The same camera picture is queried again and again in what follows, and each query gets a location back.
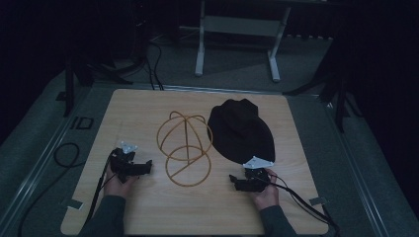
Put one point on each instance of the grey tape piece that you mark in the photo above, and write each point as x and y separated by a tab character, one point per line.
318	201
75	204

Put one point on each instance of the person's right hand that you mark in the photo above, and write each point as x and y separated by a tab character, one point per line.
268	197

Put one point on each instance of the white metal desk frame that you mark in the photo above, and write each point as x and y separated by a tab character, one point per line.
238	26

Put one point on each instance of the black brimmed hat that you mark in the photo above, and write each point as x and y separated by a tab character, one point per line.
242	131

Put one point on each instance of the black tripod stand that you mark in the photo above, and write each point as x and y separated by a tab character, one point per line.
82	72
339	89

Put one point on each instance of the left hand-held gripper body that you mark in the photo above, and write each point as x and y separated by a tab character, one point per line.
122	162

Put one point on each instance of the person's left hand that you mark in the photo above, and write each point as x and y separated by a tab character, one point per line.
116	186

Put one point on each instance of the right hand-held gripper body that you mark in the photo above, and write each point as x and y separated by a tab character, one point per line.
256	177

